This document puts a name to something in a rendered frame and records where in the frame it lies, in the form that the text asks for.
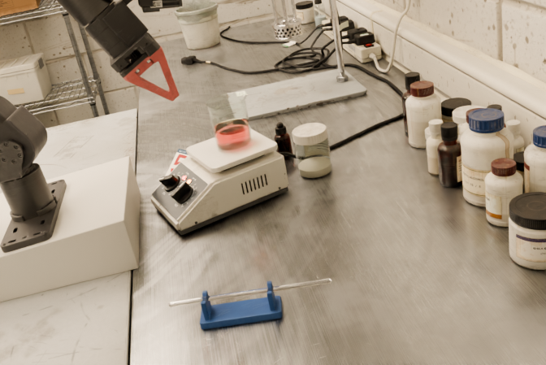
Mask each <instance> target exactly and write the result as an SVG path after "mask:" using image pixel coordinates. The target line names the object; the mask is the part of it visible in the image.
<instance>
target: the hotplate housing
mask: <svg viewBox="0 0 546 365"><path fill-rule="evenodd" d="M180 163H182V164H183V165H185V166H186V167H187V168H189V169H190V170H191V171H192V172H194V173H195V174H196V175H197V176H199V177H200V178H201V179H203V180H204V181H205V182H206V183H207V184H208V185H207V186H206V188H205V189H204V190H203V191H202V192H201V193H200V194H199V195H198V197H197V198H196V199H195V200H194V201H193V202H192V203H191V204H190V206H189V207H188V208H187V209H186V210H185V211H184V212H183V214H182V215H181V216H180V217H179V218H178V219H175V218H174V217H173V216H172V215H171V214H170V213H169V212H168V211H167V210H166V209H165V208H164V207H163V205H162V204H161V203H160V202H159V201H158V200H157V199H156V198H155V197H154V196H153V195H152V197H151V198H150V199H151V202H152V203H153V205H154V207H155V208H156V209H157V210H158V211H159V212H160V213H161V214H162V216H163V217H164V218H165V219H166V220H167V221H168V222H169V223H170V224H171V225H172V226H173V227H174V229H175V230H176V231H177V232H178V233H179V234H180V235H181V236H182V235H184V234H186V233H188V232H192V231H193V230H195V229H198V228H201V227H203V226H205V225H207V224H211V223H213V222H215V221H217V220H219V219H222V218H224V217H227V216H229V215H232V214H234V213H237V212H238V211H242V210H244V209H246V208H248V207H250V206H253V205H255V204H258V203H260V202H263V201H265V200H267V199H269V198H273V197H274V196H277V195H279V194H282V193H284V192H287V191H288V187H287V186H288V176H287V171H286V166H285V161H284V156H283V155H282V154H279V153H278V152H276V151H272V152H270V153H268V154H264V155H262V156H259V157H257V158H255V159H251V160H249V161H247V162H244V163H241V164H239V165H236V166H234V167H230V168H229V169H226V170H223V171H221V172H210V171H209V170H208V169H206V168H205V167H203V166H202V165H201V164H200V163H199V162H197V161H196V160H195V159H193V158H192V157H191V156H188V157H187V158H185V159H184V160H182V161H181V162H180ZM180 163H179V164H180ZM179 164H178V165H179ZM178 165H177V166H178ZM177 166H176V167H177ZM176 167H175V168H176ZM175 168H174V169H175Z"/></svg>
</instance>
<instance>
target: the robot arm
mask: <svg viewBox="0 0 546 365"><path fill-rule="evenodd" d="M57 1H58V2H59V3H60V5H61V6H62V7H63V8H64V9H65V10H66V11H67V12H68V13H69V14H70V15H71V16H72V17H73V19H74V20H75V21H76V22H77V23H78V24H79V25H80V26H81V27H82V28H83V27H84V26H86V25H87V24H89V25H88V26H87V27H86V28H85V30H86V32H87V33H88V34H89V35H90V36H91V38H92V39H94V40H95V41H96V42H97V43H98V45H99V46H100V47H101V48H102V49H103V50H104V51H105V52H106V53H107V54H108V55H109V56H110V65H111V66H112V68H113V69H115V71H116V72H119V74H120V75H121V76H122V77H123V78H124V79H125V80H126V81H127V82H130V83H132V84H134V85H137V86H139V87H141V88H143V89H146V90H149V91H150V92H152V93H156V94H157V95H159V96H161V97H163V98H166V99H168V100H170V101H174V100H175V99H176V98H177V97H178V96H179V92H178V89H177V88H176V83H175V82H174V79H173V76H172V74H171V70H170V68H169V66H168V63H167V59H166V57H165V54H164V52H163V48H162V47H161V46H160V45H159V44H158V43H157V42H156V41H155V40H154V38H153V37H152V36H151V35H150V34H149V33H148V32H147V31H148V30H149V29H148V28H147V27H146V26H145V25H144V24H143V23H142V22H141V21H140V20H139V19H138V17H137V16H136V15H135V14H134V13H133V12H132V11H131V9H130V8H129V7H128V6H127V5H128V4H129V3H130V2H131V1H132V0H119V1H118V2H117V3H115V2H113V1H114V0H57ZM138 5H139V6H140V7H141V9H142V10H143V12H144V13H148V12H158V11H160V9H165V8H174V7H182V6H183V5H182V0H138ZM130 59H131V61H130ZM156 62H159V64H160V67H161V69H162V72H163V75H164V76H165V79H166V81H167V84H168V87H169V90H165V89H162V88H160V87H158V86H157V85H155V84H153V83H151V82H149V81H147V80H146V79H144V78H142V77H140V75H141V74H142V73H144V72H145V71H146V70H147V69H148V68H149V67H151V66H152V65H153V64H154V63H156ZM47 138H48V135H47V131H46V128H45V126H44V124H43V123H42V122H41V121H40V120H39V119H38V118H36V117H35V116H34V115H33V114H32V113H31V112H30V111H28V110H27V109H26V108H25V107H24V106H23V105H21V106H20V107H18V108H16V107H15V106H14V105H13V104H12V103H11V102H10V101H8V100H7V99H5V98H4V97H2V96H0V188H1V190H2V192H3V194H4V196H5V199H6V201H7V203H8V205H9V207H10V209H11V211H10V216H11V222H10V223H9V225H8V228H7V230H6V233H5V235H4V237H3V239H2V242H1V244H0V247H1V249H2V252H3V253H8V252H11V251H13V250H18V249H21V248H24V247H27V246H31V245H35V244H37V243H40V242H43V241H47V240H49V239H50V238H51V237H52V235H53V232H54V227H55V224H56V221H57V218H58V215H59V210H60V207H61V204H62V201H63V196H64V193H65V190H66V187H67V184H66V182H65V180H57V181H54V182H50V183H48V184H47V182H46V179H45V177H44V175H43V172H42V170H41V167H40V165H39V164H38V163H34V162H33V161H34V160H35V159H36V157H37V156H38V155H39V153H40V152H41V150H42V149H43V148H44V146H45V145H46V142H47Z"/></svg>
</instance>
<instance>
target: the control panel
mask: <svg viewBox="0 0 546 365"><path fill-rule="evenodd" d="M170 175H173V176H175V175H177V176H179V177H180V182H179V184H178V185H177V186H176V187H175V188H174V189H173V190H172V191H170V192H167V191H165V190H164V185H163V184H160V186H159V187H157V188H156V190H155V191H154V192H153V193H152V195H153V196H154V197H155V198H156V199H157V200H158V201H159V202H160V203H161V204H162V206H163V207H164V208H165V209H166V210H167V211H168V212H169V213H170V214H171V215H172V216H173V217H174V218H175V219H178V218H179V217H180V216H181V215H182V214H183V212H184V211H185V210H186V209H187V208H188V207H189V206H190V204H191V203H192V202H193V201H194V200H195V199H196V198H197V197H198V195H199V194H200V193H201V192H202V191H203V190H204V189H205V188H206V186H207V185H208V184H207V183H206V182H205V181H204V180H203V179H201V178H200V177H199V176H197V175H196V174H195V173H194V172H192V171H191V170H190V169H189V168H187V167H186V166H185V165H183V164H182V163H180V164H179V165H178V166H177V167H176V168H175V169H174V170H173V172H172V173H171V174H170ZM183 176H186V178H185V179H184V180H183V179H182V178H183ZM188 180H191V181H190V183H188V184H189V185H190V186H191V187H192V188H193V193H192V195H191V197H190V198H189V200H188V201H186V202H184V203H181V204H179V203H178V202H177V201H176V200H175V199H173V198H172V197H171V194H172V193H173V192H174V191H175V190H176V189H177V188H178V187H179V186H180V185H181V184H182V183H183V182H184V181H186V182H187V181H188Z"/></svg>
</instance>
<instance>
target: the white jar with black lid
mask: <svg viewBox="0 0 546 365"><path fill-rule="evenodd" d="M509 255H510V257H511V259H512V260H513V261H514V262H515V263H517V264H519V265H521V266H523V267H526V268H530V269H534V270H546V193H544V192H531V193H523V194H520V195H518V196H516V197H515V198H513V199H512V200H511V201H510V203H509Z"/></svg>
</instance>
